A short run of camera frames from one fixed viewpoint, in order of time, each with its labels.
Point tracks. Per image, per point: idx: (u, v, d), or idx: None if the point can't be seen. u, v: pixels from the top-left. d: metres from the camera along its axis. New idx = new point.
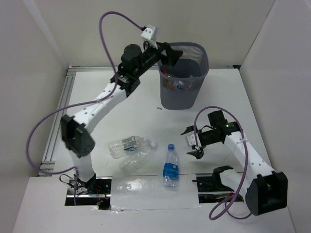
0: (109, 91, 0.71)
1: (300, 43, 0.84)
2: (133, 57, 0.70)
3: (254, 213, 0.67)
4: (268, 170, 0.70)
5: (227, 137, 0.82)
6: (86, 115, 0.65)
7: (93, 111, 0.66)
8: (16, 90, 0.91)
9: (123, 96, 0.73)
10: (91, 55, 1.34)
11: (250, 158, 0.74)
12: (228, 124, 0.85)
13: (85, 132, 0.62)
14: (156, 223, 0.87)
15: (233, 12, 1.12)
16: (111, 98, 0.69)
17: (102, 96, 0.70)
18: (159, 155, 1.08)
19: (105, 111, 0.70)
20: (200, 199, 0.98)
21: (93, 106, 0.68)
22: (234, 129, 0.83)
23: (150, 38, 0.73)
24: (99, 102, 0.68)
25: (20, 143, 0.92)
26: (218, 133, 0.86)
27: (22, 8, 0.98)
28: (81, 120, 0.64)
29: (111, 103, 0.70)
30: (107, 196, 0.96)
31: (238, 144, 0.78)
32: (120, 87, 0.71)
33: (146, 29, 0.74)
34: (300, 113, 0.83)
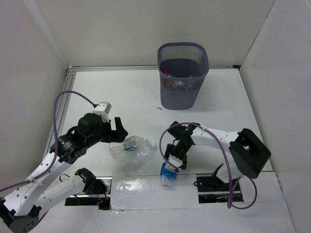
0: (47, 164, 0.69)
1: (300, 44, 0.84)
2: (90, 123, 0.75)
3: (254, 175, 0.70)
4: (234, 134, 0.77)
5: (192, 137, 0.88)
6: (18, 199, 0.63)
7: (25, 193, 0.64)
8: (16, 91, 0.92)
9: (66, 166, 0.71)
10: (91, 55, 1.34)
11: (217, 135, 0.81)
12: (186, 127, 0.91)
13: (16, 220, 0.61)
14: (156, 223, 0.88)
15: (234, 12, 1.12)
16: (49, 173, 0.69)
17: (39, 171, 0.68)
18: (159, 155, 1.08)
19: (42, 188, 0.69)
20: (200, 199, 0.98)
21: (26, 186, 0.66)
22: (193, 127, 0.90)
23: (104, 109, 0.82)
24: (33, 181, 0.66)
25: (20, 144, 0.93)
26: (186, 140, 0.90)
27: (22, 8, 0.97)
28: (12, 206, 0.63)
29: (48, 178, 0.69)
30: (107, 196, 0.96)
31: (203, 133, 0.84)
32: (60, 159, 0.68)
33: (100, 104, 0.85)
34: (301, 113, 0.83)
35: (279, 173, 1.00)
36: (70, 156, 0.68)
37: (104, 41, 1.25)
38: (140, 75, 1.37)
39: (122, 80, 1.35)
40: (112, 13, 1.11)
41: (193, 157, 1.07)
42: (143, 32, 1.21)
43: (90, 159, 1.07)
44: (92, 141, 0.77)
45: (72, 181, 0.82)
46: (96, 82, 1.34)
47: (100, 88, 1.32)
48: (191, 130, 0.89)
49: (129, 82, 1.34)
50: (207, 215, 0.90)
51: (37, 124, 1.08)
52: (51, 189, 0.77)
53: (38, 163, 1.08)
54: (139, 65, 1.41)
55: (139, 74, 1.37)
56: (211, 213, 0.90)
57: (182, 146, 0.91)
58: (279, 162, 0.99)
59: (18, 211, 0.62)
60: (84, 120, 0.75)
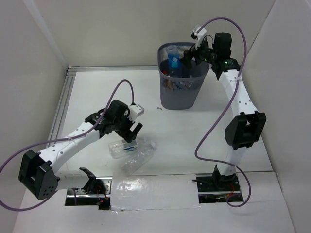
0: (82, 130, 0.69)
1: (300, 44, 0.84)
2: (121, 105, 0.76)
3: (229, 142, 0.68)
4: (252, 109, 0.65)
5: (222, 74, 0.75)
6: (54, 153, 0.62)
7: (62, 149, 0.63)
8: (17, 91, 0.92)
9: (96, 137, 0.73)
10: (91, 55, 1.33)
11: (238, 97, 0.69)
12: (227, 61, 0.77)
13: (50, 171, 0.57)
14: (156, 223, 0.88)
15: (233, 12, 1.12)
16: (84, 137, 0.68)
17: (75, 134, 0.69)
18: (159, 155, 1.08)
19: (75, 150, 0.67)
20: (200, 199, 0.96)
21: (62, 143, 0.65)
22: (233, 68, 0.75)
23: (137, 112, 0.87)
24: (70, 140, 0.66)
25: (20, 144, 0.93)
26: (215, 70, 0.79)
27: (22, 8, 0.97)
28: (47, 158, 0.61)
29: (83, 142, 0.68)
30: (107, 196, 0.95)
31: (232, 83, 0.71)
32: (96, 127, 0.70)
33: (138, 105, 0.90)
34: (301, 113, 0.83)
35: (279, 173, 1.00)
36: (102, 131, 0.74)
37: (104, 41, 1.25)
38: (140, 75, 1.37)
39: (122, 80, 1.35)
40: (112, 13, 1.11)
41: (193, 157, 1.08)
42: (143, 32, 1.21)
43: (90, 159, 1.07)
44: (116, 124, 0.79)
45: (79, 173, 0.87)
46: (96, 82, 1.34)
47: (100, 88, 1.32)
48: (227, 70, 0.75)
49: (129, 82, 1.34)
50: (207, 215, 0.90)
51: (37, 124, 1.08)
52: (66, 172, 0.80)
53: None
54: (139, 65, 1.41)
55: (139, 75, 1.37)
56: (212, 214, 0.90)
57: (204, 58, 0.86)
58: (279, 162, 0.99)
59: (53, 163, 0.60)
60: (116, 102, 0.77)
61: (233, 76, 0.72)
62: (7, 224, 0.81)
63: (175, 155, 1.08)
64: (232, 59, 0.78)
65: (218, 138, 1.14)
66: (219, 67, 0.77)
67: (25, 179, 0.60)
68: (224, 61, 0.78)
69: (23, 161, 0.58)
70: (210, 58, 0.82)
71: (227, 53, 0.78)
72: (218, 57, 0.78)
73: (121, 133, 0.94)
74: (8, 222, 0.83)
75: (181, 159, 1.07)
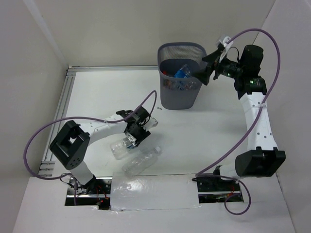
0: (114, 119, 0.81)
1: (300, 44, 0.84)
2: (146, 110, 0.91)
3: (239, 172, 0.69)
4: (271, 144, 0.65)
5: (245, 95, 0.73)
6: (92, 128, 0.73)
7: (98, 126, 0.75)
8: (17, 91, 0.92)
9: (121, 128, 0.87)
10: (91, 55, 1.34)
11: (258, 127, 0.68)
12: (252, 81, 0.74)
13: (87, 140, 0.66)
14: (156, 223, 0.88)
15: (234, 12, 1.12)
16: (116, 124, 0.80)
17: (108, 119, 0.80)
18: (159, 155, 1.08)
19: (105, 131, 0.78)
20: (200, 199, 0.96)
21: (98, 123, 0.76)
22: (257, 89, 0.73)
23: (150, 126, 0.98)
24: (104, 122, 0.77)
25: (20, 144, 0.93)
26: (238, 87, 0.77)
27: (22, 8, 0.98)
28: (85, 130, 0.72)
29: (112, 127, 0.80)
30: (107, 196, 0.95)
31: (253, 108, 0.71)
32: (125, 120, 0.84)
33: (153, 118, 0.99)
34: (300, 113, 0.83)
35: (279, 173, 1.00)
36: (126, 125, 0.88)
37: (104, 41, 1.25)
38: (140, 75, 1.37)
39: (122, 80, 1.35)
40: (112, 13, 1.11)
41: (193, 157, 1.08)
42: (143, 33, 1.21)
43: (90, 159, 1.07)
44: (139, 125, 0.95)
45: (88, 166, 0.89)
46: (96, 82, 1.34)
47: (100, 88, 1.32)
48: (251, 90, 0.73)
49: (129, 82, 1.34)
50: (207, 215, 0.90)
51: (38, 124, 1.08)
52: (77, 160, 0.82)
53: (37, 163, 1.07)
54: (139, 65, 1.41)
55: (139, 75, 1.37)
56: (212, 213, 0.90)
57: (229, 73, 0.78)
58: None
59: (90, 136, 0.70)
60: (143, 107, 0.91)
61: (255, 101, 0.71)
62: (6, 224, 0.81)
63: (175, 155, 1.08)
64: (259, 78, 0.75)
65: (218, 138, 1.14)
66: (244, 86, 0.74)
67: (58, 147, 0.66)
68: (250, 79, 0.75)
69: (64, 128, 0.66)
70: (234, 74, 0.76)
71: (255, 71, 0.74)
72: (244, 74, 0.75)
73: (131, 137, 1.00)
74: (8, 222, 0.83)
75: (182, 159, 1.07)
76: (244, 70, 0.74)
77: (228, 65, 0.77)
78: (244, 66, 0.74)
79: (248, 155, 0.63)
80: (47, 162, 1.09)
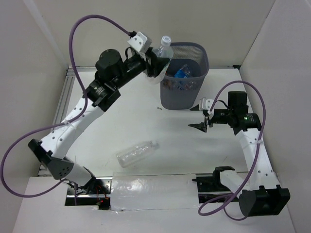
0: (80, 108, 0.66)
1: (300, 44, 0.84)
2: (109, 65, 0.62)
3: (244, 212, 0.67)
4: (273, 183, 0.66)
5: (241, 132, 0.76)
6: (54, 141, 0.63)
7: (61, 136, 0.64)
8: (17, 91, 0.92)
9: (100, 112, 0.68)
10: (91, 55, 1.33)
11: (259, 165, 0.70)
12: (246, 116, 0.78)
13: (53, 160, 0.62)
14: (156, 223, 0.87)
15: (233, 12, 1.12)
16: (82, 117, 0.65)
17: (73, 115, 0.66)
18: (159, 155, 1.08)
19: (77, 131, 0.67)
20: (200, 199, 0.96)
21: (61, 128, 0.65)
22: (251, 124, 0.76)
23: (139, 49, 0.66)
24: (67, 124, 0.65)
25: (20, 144, 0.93)
26: (233, 124, 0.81)
27: (22, 9, 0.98)
28: (48, 146, 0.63)
29: (83, 123, 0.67)
30: (107, 196, 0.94)
31: (251, 145, 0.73)
32: (93, 103, 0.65)
33: (136, 36, 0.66)
34: (300, 113, 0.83)
35: (279, 173, 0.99)
36: (103, 104, 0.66)
37: (104, 41, 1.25)
38: (140, 75, 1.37)
39: None
40: (112, 12, 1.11)
41: (193, 157, 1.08)
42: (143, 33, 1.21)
43: (90, 159, 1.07)
44: (122, 80, 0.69)
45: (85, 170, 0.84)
46: None
47: None
48: (246, 126, 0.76)
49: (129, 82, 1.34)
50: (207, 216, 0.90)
51: (38, 124, 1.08)
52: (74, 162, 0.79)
53: (37, 164, 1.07)
54: None
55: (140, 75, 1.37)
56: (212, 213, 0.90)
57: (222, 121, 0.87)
58: (279, 163, 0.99)
59: (55, 152, 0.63)
60: (102, 62, 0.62)
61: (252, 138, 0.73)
62: (6, 224, 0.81)
63: (175, 155, 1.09)
64: (252, 113, 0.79)
65: (218, 138, 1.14)
66: (238, 122, 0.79)
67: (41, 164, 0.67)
68: (244, 116, 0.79)
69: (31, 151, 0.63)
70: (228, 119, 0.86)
71: (244, 109, 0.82)
72: (236, 113, 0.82)
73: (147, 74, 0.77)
74: (9, 222, 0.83)
75: (181, 159, 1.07)
76: (234, 111, 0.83)
77: (219, 113, 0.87)
78: (234, 109, 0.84)
79: (251, 195, 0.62)
80: None
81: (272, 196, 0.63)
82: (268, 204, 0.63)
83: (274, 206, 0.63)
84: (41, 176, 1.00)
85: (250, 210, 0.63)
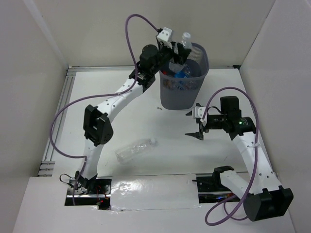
0: (128, 86, 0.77)
1: (300, 43, 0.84)
2: (150, 57, 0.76)
3: (251, 218, 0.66)
4: (275, 185, 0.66)
5: (237, 137, 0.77)
6: (109, 107, 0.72)
7: (114, 102, 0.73)
8: (17, 91, 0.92)
9: (140, 92, 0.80)
10: (91, 55, 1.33)
11: (259, 168, 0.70)
12: (241, 121, 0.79)
13: (107, 121, 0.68)
14: (156, 223, 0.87)
15: (233, 12, 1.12)
16: (130, 92, 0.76)
17: (122, 89, 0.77)
18: (159, 155, 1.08)
19: (124, 104, 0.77)
20: (200, 199, 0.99)
21: (114, 98, 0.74)
22: (247, 128, 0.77)
23: (167, 40, 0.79)
24: (119, 95, 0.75)
25: (20, 144, 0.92)
26: (228, 129, 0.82)
27: (22, 8, 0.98)
28: (104, 110, 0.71)
29: (130, 97, 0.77)
30: (107, 196, 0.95)
31: (250, 149, 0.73)
32: (139, 82, 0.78)
33: (164, 31, 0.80)
34: (300, 112, 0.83)
35: (279, 173, 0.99)
36: (144, 86, 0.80)
37: (104, 41, 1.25)
38: None
39: (122, 80, 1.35)
40: (112, 13, 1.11)
41: (193, 156, 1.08)
42: (143, 33, 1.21)
43: None
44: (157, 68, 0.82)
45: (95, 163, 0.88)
46: (96, 82, 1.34)
47: (100, 88, 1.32)
48: (242, 131, 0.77)
49: None
50: (207, 216, 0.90)
51: (38, 124, 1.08)
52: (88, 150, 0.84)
53: (37, 164, 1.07)
54: None
55: None
56: (212, 214, 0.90)
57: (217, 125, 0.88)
58: (279, 162, 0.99)
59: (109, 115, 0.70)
60: (145, 54, 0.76)
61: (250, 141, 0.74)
62: (6, 224, 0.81)
63: (175, 155, 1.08)
64: (246, 117, 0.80)
65: (218, 137, 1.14)
66: (233, 126, 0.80)
67: (88, 130, 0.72)
68: (238, 120, 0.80)
69: (85, 114, 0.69)
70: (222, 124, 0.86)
71: (237, 113, 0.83)
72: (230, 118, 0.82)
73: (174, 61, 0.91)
74: (8, 223, 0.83)
75: (182, 159, 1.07)
76: (228, 116, 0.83)
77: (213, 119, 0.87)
78: (227, 114, 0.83)
79: (255, 199, 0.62)
80: (48, 162, 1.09)
81: (276, 197, 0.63)
82: (274, 206, 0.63)
83: (280, 208, 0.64)
84: (41, 176, 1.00)
85: (257, 215, 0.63)
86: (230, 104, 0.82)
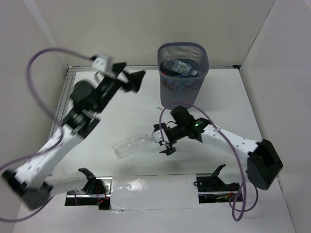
0: (57, 139, 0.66)
1: (300, 43, 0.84)
2: (82, 98, 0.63)
3: (264, 188, 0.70)
4: (252, 143, 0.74)
5: (202, 135, 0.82)
6: (30, 171, 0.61)
7: (38, 165, 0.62)
8: (17, 91, 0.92)
9: (79, 139, 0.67)
10: (91, 55, 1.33)
11: (233, 141, 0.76)
12: (196, 123, 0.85)
13: (27, 192, 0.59)
14: (156, 223, 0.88)
15: (233, 12, 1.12)
16: (60, 146, 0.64)
17: (51, 143, 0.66)
18: (159, 155, 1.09)
19: (53, 160, 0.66)
20: (200, 199, 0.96)
21: (39, 158, 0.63)
22: (203, 124, 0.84)
23: (104, 70, 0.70)
24: (44, 154, 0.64)
25: (20, 144, 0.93)
26: (193, 136, 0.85)
27: (22, 9, 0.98)
28: (25, 174, 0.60)
29: (60, 151, 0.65)
30: (107, 196, 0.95)
31: (217, 135, 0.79)
32: (73, 131, 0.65)
33: (98, 59, 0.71)
34: (300, 113, 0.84)
35: (279, 173, 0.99)
36: (82, 132, 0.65)
37: (104, 41, 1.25)
38: None
39: None
40: (112, 13, 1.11)
41: (193, 157, 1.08)
42: (144, 33, 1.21)
43: (90, 159, 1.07)
44: (102, 106, 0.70)
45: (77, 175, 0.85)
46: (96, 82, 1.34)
47: None
48: (202, 128, 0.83)
49: None
50: (207, 215, 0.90)
51: (37, 124, 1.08)
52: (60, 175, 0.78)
53: None
54: (139, 65, 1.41)
55: None
56: (212, 213, 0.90)
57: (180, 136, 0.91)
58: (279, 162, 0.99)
59: (30, 183, 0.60)
60: (75, 95, 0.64)
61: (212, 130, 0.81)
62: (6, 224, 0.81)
63: (175, 154, 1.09)
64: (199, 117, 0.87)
65: None
66: (194, 131, 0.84)
67: None
68: (194, 123, 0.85)
69: (3, 178, 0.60)
70: (183, 134, 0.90)
71: (191, 118, 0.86)
72: (186, 127, 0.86)
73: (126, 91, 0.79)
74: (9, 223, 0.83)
75: (181, 159, 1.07)
76: (185, 125, 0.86)
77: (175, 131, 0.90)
78: (184, 124, 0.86)
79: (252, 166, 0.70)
80: None
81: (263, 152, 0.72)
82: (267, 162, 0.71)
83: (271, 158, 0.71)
84: None
85: (265, 178, 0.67)
86: (181, 113, 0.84)
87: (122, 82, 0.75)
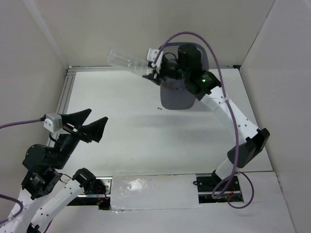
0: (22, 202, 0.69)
1: (299, 42, 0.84)
2: (35, 166, 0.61)
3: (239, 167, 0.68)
4: (253, 128, 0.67)
5: (206, 97, 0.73)
6: None
7: (11, 229, 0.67)
8: (16, 90, 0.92)
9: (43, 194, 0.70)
10: (91, 55, 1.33)
11: (237, 120, 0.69)
12: (203, 78, 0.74)
13: None
14: (155, 223, 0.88)
15: (233, 12, 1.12)
16: (26, 209, 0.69)
17: (17, 208, 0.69)
18: (158, 155, 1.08)
19: (25, 223, 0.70)
20: (200, 199, 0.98)
21: (9, 223, 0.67)
22: (212, 83, 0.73)
23: (53, 131, 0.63)
24: (12, 219, 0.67)
25: (19, 144, 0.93)
26: (193, 90, 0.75)
27: (22, 8, 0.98)
28: None
29: (27, 214, 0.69)
30: (107, 196, 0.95)
31: (221, 105, 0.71)
32: (37, 192, 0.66)
33: (45, 120, 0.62)
34: (299, 112, 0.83)
35: (279, 173, 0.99)
36: (42, 189, 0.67)
37: (104, 41, 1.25)
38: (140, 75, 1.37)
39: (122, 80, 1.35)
40: (112, 12, 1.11)
41: (193, 157, 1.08)
42: (143, 33, 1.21)
43: (90, 159, 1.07)
44: (60, 165, 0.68)
45: (69, 190, 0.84)
46: (95, 82, 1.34)
47: (100, 88, 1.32)
48: (209, 88, 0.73)
49: (129, 82, 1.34)
50: (207, 215, 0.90)
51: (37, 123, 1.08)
52: (47, 205, 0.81)
53: None
54: None
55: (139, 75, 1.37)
56: (211, 213, 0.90)
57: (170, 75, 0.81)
58: (279, 163, 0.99)
59: None
60: (28, 162, 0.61)
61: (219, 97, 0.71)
62: None
63: (175, 155, 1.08)
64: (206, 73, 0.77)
65: (218, 138, 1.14)
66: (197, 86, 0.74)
67: None
68: (201, 78, 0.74)
69: None
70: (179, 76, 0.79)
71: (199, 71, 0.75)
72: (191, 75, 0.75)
73: (88, 141, 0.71)
74: None
75: (181, 159, 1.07)
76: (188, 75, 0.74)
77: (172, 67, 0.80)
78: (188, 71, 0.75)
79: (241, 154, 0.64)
80: None
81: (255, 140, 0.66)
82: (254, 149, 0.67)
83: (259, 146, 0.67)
84: None
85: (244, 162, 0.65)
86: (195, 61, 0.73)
87: (80, 134, 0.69)
